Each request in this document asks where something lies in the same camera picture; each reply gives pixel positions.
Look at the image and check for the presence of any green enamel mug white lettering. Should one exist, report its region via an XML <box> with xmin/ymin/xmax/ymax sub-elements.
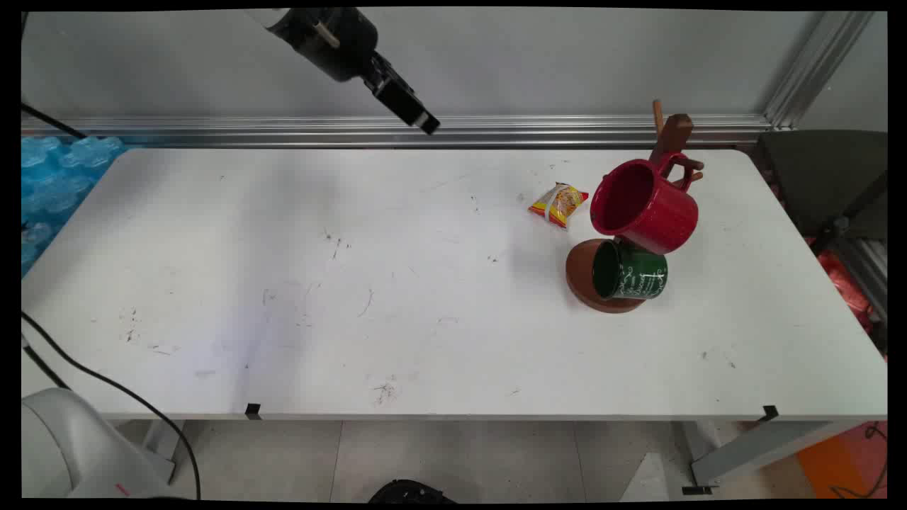
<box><xmin>592</xmin><ymin>239</ymin><xmax>669</xmax><ymax>301</ymax></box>

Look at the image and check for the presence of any long aluminium frame rail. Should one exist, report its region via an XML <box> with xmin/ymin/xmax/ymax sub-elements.
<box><xmin>21</xmin><ymin>115</ymin><xmax>773</xmax><ymax>148</ymax></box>

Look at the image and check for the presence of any red plastic bag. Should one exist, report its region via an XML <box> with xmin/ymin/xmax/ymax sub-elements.
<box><xmin>804</xmin><ymin>237</ymin><xmax>876</xmax><ymax>334</ymax></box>

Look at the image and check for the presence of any red ceramic mug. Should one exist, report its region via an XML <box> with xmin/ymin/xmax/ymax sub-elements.
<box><xmin>590</xmin><ymin>152</ymin><xmax>700</xmax><ymax>256</ymax></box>

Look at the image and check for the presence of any orange red floor mat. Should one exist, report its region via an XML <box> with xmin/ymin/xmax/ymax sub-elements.
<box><xmin>797</xmin><ymin>421</ymin><xmax>888</xmax><ymax>500</ymax></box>

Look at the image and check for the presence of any blue bubble wrap sheet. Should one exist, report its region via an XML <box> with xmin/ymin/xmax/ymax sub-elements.
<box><xmin>21</xmin><ymin>136</ymin><xmax>128</xmax><ymax>277</ymax></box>

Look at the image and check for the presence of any yellow red snack packet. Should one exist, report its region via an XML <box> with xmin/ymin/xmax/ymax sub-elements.
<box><xmin>528</xmin><ymin>182</ymin><xmax>590</xmax><ymax>230</ymax></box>

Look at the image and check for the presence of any black round object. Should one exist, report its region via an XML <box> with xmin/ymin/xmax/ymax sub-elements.
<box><xmin>368</xmin><ymin>480</ymin><xmax>456</xmax><ymax>504</ymax></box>

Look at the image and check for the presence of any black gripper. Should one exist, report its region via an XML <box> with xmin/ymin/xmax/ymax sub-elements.
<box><xmin>266</xmin><ymin>8</ymin><xmax>441</xmax><ymax>135</ymax></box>

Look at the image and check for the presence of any thin black floor cable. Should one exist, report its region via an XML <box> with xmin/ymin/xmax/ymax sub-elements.
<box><xmin>829</xmin><ymin>421</ymin><xmax>888</xmax><ymax>499</ymax></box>

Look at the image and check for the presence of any white table leg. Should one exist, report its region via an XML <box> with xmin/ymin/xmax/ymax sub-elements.
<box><xmin>682</xmin><ymin>421</ymin><xmax>862</xmax><ymax>495</ymax></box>
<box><xmin>140</xmin><ymin>420</ymin><xmax>186</xmax><ymax>487</ymax></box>

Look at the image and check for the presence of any slanted aluminium frame post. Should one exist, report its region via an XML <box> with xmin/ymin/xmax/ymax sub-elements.
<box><xmin>764</xmin><ymin>11</ymin><xmax>876</xmax><ymax>130</ymax></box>

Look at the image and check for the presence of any aluminium side frame rail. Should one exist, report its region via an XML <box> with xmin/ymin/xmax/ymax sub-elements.
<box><xmin>836</xmin><ymin>237</ymin><xmax>888</xmax><ymax>319</ymax></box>

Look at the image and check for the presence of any brown wooden mug tree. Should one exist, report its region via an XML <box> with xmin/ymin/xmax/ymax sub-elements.
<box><xmin>565</xmin><ymin>99</ymin><xmax>706</xmax><ymax>314</ymax></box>

